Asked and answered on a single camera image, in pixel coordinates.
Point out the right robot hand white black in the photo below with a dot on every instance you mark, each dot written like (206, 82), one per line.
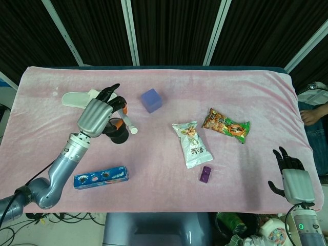
(297, 184)

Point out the right robot arm grey-blue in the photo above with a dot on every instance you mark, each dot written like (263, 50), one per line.
(306, 230)

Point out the white slipper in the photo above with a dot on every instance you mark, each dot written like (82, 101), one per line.
(75, 100)

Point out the pink plush cloth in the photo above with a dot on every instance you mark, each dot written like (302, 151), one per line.
(166, 189)

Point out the white partition frame post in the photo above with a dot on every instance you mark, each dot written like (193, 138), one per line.
(9, 80)
(64, 33)
(306, 46)
(216, 33)
(130, 33)

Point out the left robot arm grey-blue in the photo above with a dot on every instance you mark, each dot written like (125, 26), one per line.
(64, 164)

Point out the white plaid fabric item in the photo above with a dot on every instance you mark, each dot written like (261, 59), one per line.
(314, 94)

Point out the grey-blue robot torso base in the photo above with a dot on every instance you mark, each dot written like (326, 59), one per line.
(156, 228)

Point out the white snack bag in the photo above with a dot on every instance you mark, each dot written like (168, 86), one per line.
(193, 146)

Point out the blue cookie box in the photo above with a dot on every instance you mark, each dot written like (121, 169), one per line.
(102, 177)

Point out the green package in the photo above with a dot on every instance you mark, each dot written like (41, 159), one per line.
(230, 221)

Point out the bystander bare forearm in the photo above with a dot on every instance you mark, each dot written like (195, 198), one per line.
(314, 115)

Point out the orange green snack bag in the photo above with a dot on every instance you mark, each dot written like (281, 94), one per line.
(225, 125)

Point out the bystander blue jeans leg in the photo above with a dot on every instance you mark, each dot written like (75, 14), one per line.
(319, 143)

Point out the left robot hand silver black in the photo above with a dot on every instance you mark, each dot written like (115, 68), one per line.
(96, 116)

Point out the blue-purple foam cube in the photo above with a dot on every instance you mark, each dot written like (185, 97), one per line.
(151, 101)

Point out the white toy with coloured dots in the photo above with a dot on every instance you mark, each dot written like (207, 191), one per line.
(273, 230)

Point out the small purple block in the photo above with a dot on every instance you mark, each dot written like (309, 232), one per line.
(205, 174)

